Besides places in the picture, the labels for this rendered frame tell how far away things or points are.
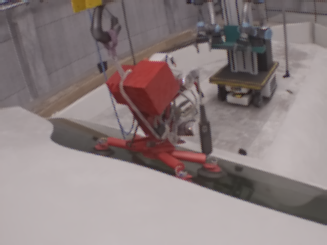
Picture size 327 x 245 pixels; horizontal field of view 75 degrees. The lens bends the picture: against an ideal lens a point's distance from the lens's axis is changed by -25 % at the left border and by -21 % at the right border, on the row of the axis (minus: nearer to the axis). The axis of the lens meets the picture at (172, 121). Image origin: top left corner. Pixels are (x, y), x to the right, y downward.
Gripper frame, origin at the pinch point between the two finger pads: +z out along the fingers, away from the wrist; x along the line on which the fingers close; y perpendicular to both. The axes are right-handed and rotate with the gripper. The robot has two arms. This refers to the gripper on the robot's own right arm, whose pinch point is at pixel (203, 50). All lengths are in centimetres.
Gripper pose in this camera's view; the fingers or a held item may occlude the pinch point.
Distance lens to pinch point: 269.6
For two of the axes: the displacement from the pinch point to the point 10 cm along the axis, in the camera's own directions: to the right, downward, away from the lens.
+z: 0.8, 9.9, 0.9
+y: 5.2, -1.1, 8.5
